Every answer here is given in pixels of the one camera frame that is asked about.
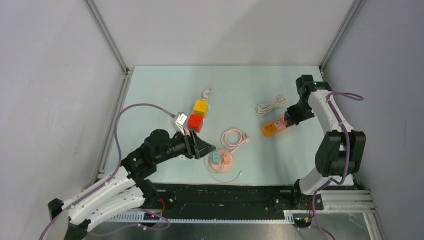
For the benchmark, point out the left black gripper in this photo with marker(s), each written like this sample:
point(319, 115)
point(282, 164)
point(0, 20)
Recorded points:
point(195, 147)

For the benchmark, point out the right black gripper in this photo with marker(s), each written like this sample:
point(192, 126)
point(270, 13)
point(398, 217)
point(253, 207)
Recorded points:
point(292, 118)

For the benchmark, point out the teal cube socket adapter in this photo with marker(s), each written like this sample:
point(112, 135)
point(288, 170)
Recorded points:
point(216, 158)

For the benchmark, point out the pink square plug adapter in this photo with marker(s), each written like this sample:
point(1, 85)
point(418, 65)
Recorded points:
point(281, 125)

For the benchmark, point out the red cube socket adapter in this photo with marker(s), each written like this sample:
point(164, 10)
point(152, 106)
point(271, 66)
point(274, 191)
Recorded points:
point(195, 122)

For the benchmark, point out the orange power strip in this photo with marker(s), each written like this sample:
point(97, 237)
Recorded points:
point(270, 130)

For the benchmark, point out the small pink plug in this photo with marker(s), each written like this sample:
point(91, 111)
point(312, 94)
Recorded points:
point(227, 159)

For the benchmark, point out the pink round power strip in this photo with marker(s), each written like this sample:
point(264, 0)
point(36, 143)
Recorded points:
point(219, 168)

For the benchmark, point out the yellow cube socket adapter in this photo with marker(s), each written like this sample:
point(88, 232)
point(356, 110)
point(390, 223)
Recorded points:
point(201, 108)

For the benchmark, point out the white multicolour power strip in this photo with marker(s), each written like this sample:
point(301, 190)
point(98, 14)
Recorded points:
point(205, 97)

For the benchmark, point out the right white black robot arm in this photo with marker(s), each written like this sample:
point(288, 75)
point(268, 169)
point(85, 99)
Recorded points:
point(341, 149)

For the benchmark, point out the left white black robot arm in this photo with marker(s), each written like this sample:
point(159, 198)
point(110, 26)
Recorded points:
point(128, 187)

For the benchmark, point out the light green table mat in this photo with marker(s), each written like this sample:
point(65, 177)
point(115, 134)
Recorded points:
point(156, 91)

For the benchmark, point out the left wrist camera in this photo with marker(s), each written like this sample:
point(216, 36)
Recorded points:
point(178, 122)

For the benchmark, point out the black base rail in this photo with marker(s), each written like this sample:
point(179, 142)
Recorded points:
point(223, 202)

